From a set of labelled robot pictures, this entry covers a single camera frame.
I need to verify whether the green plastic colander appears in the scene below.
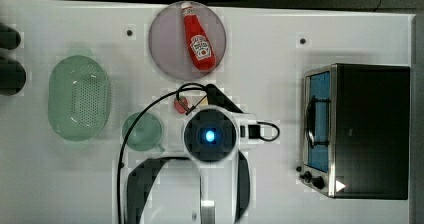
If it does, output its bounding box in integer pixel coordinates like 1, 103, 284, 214
47, 53, 111, 142

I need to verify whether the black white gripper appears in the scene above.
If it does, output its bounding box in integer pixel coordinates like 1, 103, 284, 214
186, 83, 257, 124

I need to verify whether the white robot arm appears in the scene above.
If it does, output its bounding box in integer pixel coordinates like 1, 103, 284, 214
117, 83, 260, 224

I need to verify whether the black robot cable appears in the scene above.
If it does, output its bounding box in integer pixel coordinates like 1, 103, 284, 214
116, 82, 209, 224

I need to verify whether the red ketchup bottle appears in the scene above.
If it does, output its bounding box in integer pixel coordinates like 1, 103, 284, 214
181, 2, 216, 71

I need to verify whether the round grey plate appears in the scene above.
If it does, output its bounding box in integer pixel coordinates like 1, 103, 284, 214
148, 1, 227, 81

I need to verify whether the silver black toaster oven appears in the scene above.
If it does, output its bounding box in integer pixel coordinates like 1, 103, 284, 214
297, 63, 411, 200

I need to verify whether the small black cup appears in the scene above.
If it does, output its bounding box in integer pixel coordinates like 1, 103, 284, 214
0, 23, 21, 50

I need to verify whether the green measuring cup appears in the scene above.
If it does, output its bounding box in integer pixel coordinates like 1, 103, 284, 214
127, 112, 164, 152

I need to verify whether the red toy strawberry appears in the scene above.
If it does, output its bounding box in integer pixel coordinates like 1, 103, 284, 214
174, 96, 188, 114

